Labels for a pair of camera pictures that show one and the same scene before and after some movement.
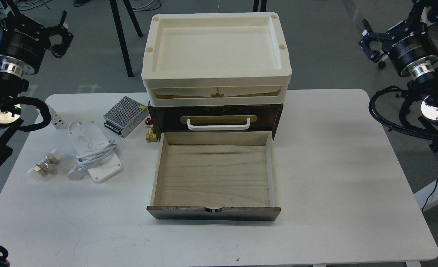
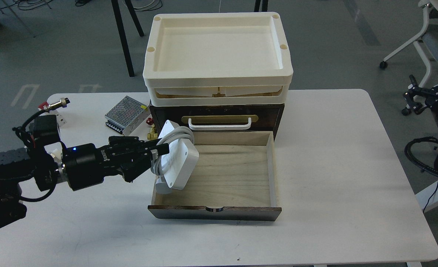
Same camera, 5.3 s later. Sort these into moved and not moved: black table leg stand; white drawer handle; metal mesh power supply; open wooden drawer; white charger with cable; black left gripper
Moved: white charger with cable; black left gripper
Not moved: black table leg stand; metal mesh power supply; white drawer handle; open wooden drawer
